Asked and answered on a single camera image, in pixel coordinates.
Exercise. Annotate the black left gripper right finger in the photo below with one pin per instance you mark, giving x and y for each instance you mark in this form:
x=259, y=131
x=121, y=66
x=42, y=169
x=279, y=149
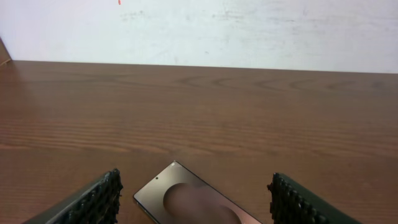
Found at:
x=293, y=203

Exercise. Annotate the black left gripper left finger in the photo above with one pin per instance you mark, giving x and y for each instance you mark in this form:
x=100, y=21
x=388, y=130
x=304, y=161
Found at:
x=95, y=203

